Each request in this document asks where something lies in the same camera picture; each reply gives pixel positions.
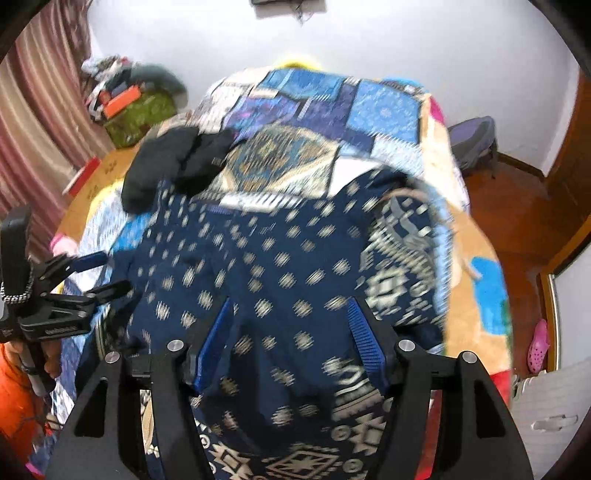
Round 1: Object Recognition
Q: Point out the tan colourful fleece blanket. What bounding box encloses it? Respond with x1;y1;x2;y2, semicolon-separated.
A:
416;92;516;403

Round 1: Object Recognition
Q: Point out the grey plush cushion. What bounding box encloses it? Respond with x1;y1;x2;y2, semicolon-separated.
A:
131;62;190;107

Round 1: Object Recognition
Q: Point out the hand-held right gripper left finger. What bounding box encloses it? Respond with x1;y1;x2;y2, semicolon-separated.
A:
46;295;237;480

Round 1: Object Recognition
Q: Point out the pile of clothes and bags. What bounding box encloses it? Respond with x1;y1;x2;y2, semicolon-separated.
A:
105;88;178;149

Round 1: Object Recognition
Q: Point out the red white box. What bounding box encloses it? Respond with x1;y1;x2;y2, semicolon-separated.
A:
62;156;101;197

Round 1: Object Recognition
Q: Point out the grey purple backpack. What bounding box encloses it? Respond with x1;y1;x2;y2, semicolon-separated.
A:
447;116;499;177

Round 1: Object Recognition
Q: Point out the white plastic drawer unit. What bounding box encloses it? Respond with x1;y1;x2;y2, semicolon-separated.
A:
510;355;588;480

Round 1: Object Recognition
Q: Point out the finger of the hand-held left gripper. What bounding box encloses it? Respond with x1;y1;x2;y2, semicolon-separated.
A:
46;251;110;283
60;279;133;315

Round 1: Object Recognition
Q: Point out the pink clog shoe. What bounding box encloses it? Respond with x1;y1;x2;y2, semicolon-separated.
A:
527;319;551;374

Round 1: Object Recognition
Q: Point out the striped brown curtain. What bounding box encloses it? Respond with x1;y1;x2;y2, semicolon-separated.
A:
0;0;116;236

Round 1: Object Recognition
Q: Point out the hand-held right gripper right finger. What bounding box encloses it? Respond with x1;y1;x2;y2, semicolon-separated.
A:
346;295;539;480

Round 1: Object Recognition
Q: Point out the blue patchwork quilt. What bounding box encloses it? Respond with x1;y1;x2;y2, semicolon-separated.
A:
55;67;472;416

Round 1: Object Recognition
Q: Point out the person's left forearm orange sleeve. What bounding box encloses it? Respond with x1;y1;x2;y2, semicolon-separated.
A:
0;344;47;467

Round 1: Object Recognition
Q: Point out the wooden folding lap table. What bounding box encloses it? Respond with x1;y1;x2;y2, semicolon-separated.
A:
55;148;139;241

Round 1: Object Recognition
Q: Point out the person's left hand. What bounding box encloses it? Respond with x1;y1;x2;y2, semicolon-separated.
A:
9;339;63;380

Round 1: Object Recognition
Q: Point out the brown wooden door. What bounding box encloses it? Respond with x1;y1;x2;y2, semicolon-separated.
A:
544;60;591;278

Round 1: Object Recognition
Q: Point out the black garment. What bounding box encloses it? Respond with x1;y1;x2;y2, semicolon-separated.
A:
121;126;238;214

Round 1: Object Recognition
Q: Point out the pink plastic toy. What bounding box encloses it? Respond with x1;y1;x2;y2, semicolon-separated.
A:
50;233;79;257

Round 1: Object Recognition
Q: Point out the yellow headboard object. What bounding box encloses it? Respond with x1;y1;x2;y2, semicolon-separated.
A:
272;56;324;71

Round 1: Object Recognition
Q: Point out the pile of household clutter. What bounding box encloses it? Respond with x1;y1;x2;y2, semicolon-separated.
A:
81;55;139;123

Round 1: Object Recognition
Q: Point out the orange box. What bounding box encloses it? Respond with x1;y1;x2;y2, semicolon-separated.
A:
102;85;141;118

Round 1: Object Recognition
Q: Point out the navy patterned hooded jacket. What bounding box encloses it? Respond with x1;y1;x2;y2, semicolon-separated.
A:
99;168;455;480

